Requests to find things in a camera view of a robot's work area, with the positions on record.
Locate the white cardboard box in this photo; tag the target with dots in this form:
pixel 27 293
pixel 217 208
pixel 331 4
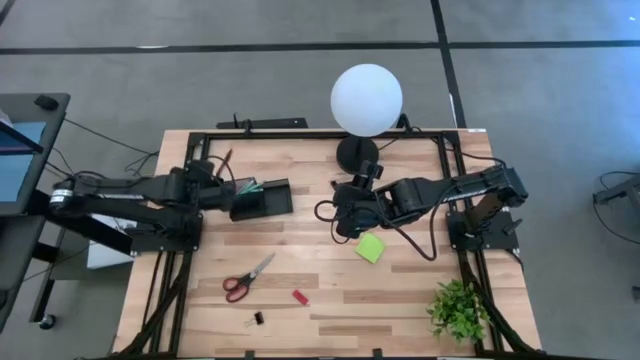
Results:
pixel 107 257

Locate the purple pen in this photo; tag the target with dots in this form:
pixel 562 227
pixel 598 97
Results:
pixel 246 187

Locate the white globe table lamp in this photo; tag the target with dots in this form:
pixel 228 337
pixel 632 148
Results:
pixel 366 100

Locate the brown pencil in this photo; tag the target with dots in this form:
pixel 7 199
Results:
pixel 226 161

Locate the black power strip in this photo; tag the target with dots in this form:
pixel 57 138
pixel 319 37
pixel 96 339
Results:
pixel 270 123

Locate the black frame clamp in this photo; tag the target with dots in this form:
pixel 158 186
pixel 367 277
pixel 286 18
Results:
pixel 404 124
pixel 247 128

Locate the blue lit monitor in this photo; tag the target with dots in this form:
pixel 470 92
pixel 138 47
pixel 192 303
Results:
pixel 15 170

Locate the dark grey side desk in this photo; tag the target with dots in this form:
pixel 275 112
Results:
pixel 50 130

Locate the black computer mouse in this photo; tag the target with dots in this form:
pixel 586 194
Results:
pixel 46 102

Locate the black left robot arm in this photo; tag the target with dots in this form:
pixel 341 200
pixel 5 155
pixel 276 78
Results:
pixel 125 192

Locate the black aluminium table frame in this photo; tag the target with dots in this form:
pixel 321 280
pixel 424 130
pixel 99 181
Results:
pixel 320 135

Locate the black caster wheel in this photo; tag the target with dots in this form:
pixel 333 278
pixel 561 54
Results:
pixel 47 321

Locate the green artificial plant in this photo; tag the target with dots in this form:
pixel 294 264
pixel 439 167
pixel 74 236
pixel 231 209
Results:
pixel 457 312

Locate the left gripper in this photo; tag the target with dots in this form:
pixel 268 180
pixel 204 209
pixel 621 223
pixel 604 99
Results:
pixel 217 192

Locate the green sticky note pad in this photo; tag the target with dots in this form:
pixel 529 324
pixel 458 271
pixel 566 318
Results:
pixel 372 250

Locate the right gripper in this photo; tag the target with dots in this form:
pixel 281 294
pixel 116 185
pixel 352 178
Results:
pixel 362 210

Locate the grey equipment stand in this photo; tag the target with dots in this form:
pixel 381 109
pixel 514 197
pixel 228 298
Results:
pixel 622 190

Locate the red eraser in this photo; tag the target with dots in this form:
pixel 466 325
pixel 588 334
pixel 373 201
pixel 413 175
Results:
pixel 300 298

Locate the black mesh desk organizer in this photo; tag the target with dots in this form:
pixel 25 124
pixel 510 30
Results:
pixel 275 200

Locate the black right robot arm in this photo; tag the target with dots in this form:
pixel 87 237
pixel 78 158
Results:
pixel 450 192

